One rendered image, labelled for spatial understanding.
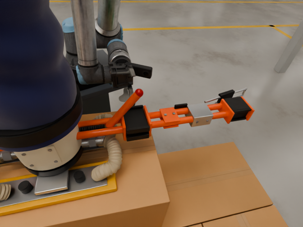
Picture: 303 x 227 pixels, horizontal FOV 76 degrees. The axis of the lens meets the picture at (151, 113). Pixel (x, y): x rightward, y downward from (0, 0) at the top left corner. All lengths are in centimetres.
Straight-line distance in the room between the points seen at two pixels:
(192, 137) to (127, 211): 148
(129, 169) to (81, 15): 61
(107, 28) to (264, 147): 179
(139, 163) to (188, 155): 57
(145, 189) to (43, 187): 28
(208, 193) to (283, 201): 99
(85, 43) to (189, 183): 85
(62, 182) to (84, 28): 59
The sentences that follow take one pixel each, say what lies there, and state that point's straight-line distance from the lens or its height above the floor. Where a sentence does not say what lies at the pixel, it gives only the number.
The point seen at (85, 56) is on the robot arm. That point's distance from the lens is 92.
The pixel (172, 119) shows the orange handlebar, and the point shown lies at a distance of 59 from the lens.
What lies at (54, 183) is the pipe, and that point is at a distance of 61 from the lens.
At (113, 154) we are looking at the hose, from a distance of 58.
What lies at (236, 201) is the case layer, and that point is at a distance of 115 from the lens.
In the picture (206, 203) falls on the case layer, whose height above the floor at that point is 54.
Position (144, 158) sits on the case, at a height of 94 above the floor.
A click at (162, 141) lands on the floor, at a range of 190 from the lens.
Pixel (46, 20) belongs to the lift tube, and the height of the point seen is 139.
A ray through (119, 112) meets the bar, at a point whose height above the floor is 113.
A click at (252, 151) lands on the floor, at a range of 213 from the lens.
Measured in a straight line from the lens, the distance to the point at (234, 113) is 68.
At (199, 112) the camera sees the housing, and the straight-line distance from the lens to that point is 64.
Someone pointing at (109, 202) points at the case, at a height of 94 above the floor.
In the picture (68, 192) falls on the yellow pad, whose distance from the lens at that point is 62.
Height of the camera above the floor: 151
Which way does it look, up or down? 45 degrees down
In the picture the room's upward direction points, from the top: 5 degrees clockwise
